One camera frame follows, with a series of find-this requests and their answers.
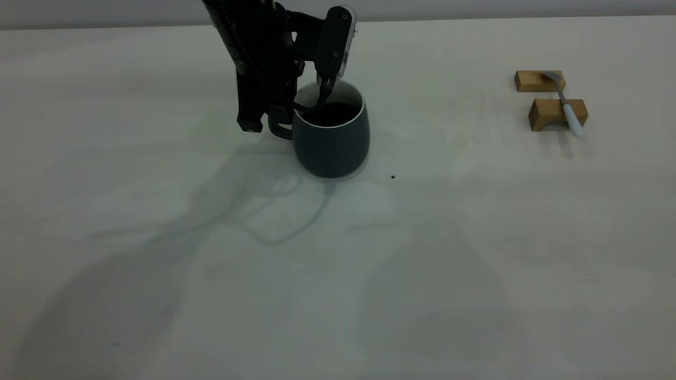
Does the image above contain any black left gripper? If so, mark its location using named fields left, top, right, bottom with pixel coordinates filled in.
left=210, top=3, right=320, bottom=133

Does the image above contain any dark grey ceramic mug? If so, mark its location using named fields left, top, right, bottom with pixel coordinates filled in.
left=268, top=79, right=371, bottom=179

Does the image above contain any metal spoon pale blue handle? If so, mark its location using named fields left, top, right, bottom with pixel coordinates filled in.
left=540, top=71, right=585, bottom=138

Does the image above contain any flat rectangular wooden block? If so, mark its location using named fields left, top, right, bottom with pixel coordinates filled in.
left=514, top=71, right=566, bottom=93

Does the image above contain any arched wooden block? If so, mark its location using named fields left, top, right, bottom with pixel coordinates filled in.
left=528, top=99, right=588, bottom=132

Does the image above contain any black camera cable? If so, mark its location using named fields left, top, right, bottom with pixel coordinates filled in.
left=295, top=74, right=335, bottom=113

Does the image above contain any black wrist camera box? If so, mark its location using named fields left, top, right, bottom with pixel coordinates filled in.
left=315, top=5, right=358, bottom=79

